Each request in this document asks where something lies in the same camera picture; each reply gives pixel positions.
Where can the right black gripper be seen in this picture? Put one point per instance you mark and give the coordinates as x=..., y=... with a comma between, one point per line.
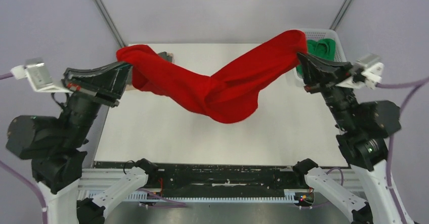
x=313, y=68

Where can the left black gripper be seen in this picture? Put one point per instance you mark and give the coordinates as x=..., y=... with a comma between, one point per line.
x=107, y=82

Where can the red t-shirt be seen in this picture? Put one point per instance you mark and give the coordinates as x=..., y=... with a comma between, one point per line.
x=228, y=96

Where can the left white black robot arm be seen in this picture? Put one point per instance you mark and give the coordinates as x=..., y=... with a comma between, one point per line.
x=52, y=144

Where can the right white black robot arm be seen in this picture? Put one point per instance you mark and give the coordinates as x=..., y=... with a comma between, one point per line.
x=363, y=129

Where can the green t-shirt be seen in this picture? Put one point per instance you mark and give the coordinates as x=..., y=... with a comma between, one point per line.
x=323, y=48

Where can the white plastic basket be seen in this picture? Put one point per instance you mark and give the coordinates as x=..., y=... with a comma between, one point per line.
x=317, y=34

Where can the folded dark grey t-shirt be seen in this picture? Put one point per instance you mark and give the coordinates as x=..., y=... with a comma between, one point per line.
x=169, y=57

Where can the folded beige t-shirt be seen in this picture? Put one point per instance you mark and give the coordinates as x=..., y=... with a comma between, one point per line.
x=129, y=87

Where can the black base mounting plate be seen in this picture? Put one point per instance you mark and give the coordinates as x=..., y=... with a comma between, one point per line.
x=223, y=191

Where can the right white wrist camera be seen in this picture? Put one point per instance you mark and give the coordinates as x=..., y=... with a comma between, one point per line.
x=365, y=72

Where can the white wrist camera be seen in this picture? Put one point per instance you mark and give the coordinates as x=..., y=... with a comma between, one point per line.
x=365, y=72
x=38, y=76

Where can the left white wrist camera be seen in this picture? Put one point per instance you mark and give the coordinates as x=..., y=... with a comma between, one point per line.
x=38, y=76

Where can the aluminium frame rail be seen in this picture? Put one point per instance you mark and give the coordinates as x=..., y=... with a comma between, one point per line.
x=100, y=179

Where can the white slotted cable duct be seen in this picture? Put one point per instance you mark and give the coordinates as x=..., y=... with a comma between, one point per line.
x=288, y=197

